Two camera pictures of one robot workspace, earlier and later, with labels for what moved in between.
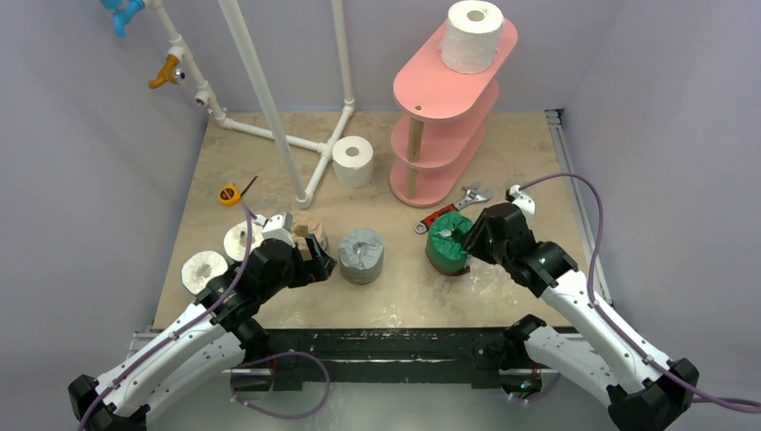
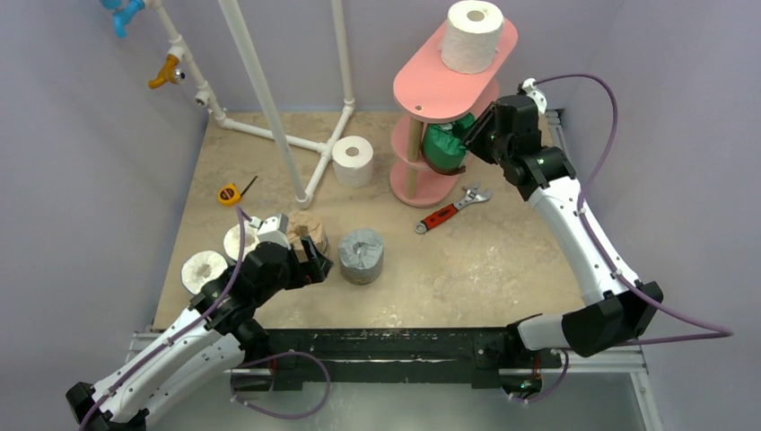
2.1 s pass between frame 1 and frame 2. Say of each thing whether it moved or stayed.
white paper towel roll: stayed
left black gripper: stayed
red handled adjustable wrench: stayed
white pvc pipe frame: stayed
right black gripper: moved
